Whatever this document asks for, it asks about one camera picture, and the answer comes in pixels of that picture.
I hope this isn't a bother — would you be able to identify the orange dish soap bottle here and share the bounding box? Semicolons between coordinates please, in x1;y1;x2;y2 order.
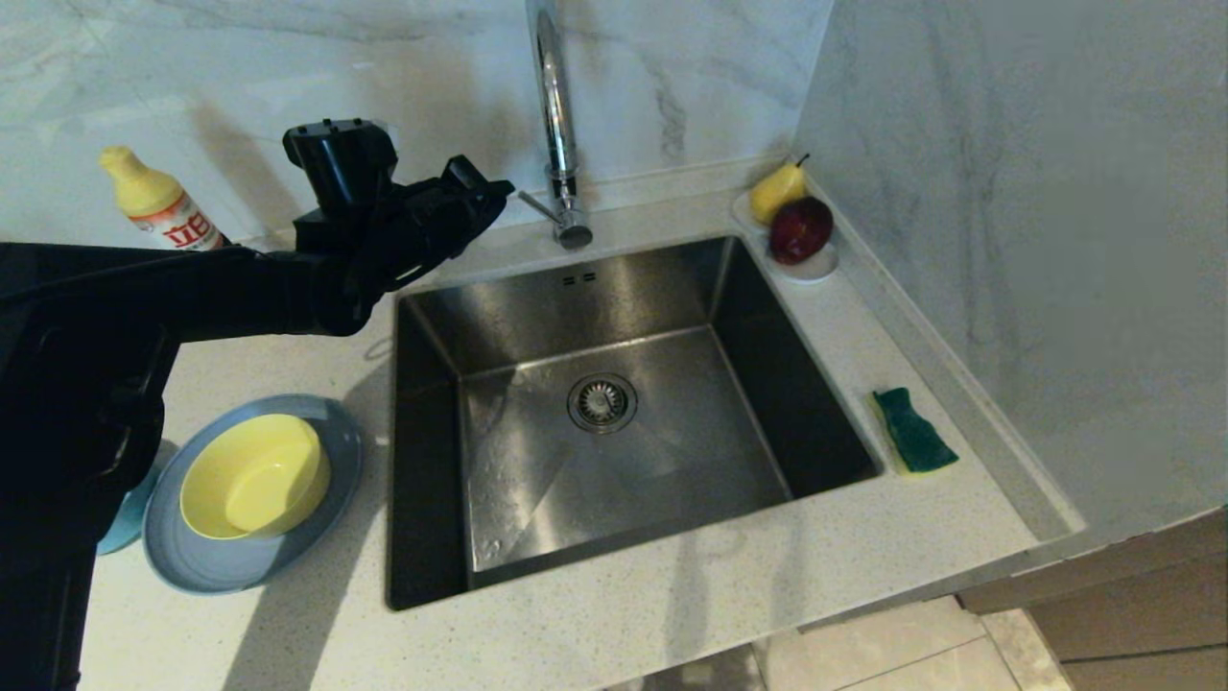
99;146;231;252

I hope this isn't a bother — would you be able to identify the metal sink drain strainer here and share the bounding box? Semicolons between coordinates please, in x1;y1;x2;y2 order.
567;373;639;435

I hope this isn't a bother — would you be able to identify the stainless steel sink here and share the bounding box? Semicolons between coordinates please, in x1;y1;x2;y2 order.
386;235;884;611

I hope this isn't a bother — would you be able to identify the green and yellow sponge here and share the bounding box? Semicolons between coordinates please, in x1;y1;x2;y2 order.
871;387;960;475

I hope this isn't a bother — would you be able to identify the chrome kitchen faucet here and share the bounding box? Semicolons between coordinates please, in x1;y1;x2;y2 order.
519;0;595;252

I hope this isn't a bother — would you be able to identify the yellow bowl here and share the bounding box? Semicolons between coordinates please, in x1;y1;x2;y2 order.
180;414;333;540

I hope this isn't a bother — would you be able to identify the yellow pear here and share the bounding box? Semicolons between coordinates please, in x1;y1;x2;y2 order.
749;155;812;226

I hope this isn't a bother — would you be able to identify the red apple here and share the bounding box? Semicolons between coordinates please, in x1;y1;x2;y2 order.
768;197;835;267

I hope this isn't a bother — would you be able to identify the grey-blue plate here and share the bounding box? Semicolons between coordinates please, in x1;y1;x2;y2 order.
144;393;366;595

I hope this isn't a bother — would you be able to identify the small white dish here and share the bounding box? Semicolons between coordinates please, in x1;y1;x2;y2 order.
731;190;840;284

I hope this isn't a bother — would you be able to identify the teal bowl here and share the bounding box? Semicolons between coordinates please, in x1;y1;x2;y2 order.
96;461;164;556

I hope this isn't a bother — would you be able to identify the wooden cabinet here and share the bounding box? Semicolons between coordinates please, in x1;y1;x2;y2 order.
956;504;1228;691

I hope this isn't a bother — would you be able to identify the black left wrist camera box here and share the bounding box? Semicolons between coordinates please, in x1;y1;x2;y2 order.
282;119;400;220

